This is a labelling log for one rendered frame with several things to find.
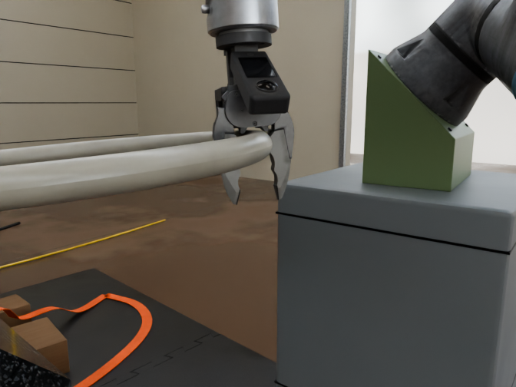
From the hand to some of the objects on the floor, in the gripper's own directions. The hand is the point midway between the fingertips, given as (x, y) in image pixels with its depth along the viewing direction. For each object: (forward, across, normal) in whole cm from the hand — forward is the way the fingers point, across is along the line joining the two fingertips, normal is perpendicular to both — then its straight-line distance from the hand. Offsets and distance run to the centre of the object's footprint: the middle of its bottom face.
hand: (258, 193), depth 58 cm
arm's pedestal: (+89, -33, -26) cm, 99 cm away
